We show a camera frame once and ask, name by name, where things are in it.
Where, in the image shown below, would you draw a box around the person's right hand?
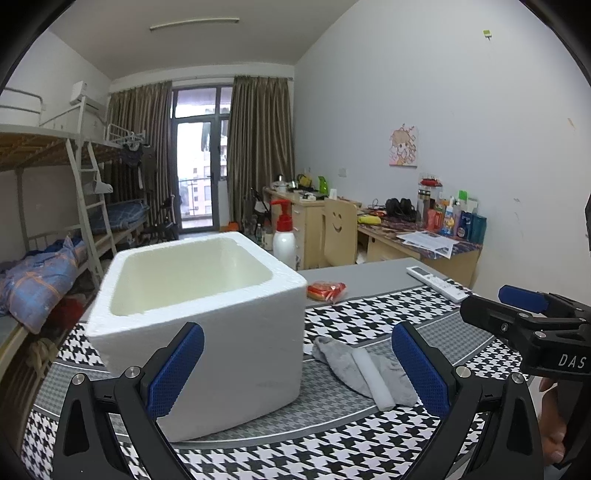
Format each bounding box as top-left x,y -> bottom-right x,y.
538,376 -> 574,466

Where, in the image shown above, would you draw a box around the brown curtain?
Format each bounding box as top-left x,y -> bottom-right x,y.
227,75 -> 296,232
107,80 -> 172,204

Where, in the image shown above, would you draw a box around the white pump bottle red top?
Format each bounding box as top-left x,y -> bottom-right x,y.
270,199 -> 297,272

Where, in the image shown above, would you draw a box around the white foam box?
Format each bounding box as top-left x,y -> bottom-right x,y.
85,231 -> 309,443

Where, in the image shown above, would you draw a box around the white air conditioner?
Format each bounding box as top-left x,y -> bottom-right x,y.
69,81 -> 108,110

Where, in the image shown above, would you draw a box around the red cloth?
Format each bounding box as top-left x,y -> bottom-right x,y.
48,295 -> 95,330

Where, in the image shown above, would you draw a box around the wooden chair with smiley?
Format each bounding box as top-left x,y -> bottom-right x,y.
322,198 -> 358,267

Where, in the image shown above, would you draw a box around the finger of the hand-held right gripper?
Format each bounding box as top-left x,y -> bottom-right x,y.
459,295 -> 555,344
499,285 -> 591,319

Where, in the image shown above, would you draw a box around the red snack packet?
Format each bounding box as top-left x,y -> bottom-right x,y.
307,281 -> 347,304

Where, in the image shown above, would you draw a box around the black white houndstooth tablecloth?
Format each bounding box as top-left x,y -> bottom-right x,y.
21,284 -> 555,480

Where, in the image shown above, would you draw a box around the cluster of toiletry bottles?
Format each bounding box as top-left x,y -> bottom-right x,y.
418,175 -> 488,243

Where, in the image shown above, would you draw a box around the ceiling tube light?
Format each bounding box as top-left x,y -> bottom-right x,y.
149,17 -> 241,32

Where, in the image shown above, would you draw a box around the glass balcony door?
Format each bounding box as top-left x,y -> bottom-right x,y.
172,83 -> 234,229

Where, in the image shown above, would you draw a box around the white remote control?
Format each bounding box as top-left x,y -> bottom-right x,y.
406,265 -> 471,303

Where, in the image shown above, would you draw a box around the blue checked blanket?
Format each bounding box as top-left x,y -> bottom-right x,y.
0,235 -> 88,334

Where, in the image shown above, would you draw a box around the white metal bunk bed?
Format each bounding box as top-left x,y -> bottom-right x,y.
0,90 -> 116,370
88,122 -> 158,241

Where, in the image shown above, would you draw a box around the pink cartoon wall poster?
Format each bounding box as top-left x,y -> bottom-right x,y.
389,124 -> 419,168

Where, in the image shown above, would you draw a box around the black folding chair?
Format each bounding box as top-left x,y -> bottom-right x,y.
148,194 -> 181,243

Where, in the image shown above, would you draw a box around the grey sock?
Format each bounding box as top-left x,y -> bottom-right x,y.
311,336 -> 419,408

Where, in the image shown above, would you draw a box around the printed paper sheets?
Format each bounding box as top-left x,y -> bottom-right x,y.
397,231 -> 455,259

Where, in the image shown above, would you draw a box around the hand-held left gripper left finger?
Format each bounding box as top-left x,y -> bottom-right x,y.
52,322 -> 205,480

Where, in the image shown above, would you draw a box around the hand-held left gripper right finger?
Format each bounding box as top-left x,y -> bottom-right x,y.
390,321 -> 546,480

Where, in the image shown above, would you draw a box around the black headphones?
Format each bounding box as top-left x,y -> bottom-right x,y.
385,198 -> 416,219

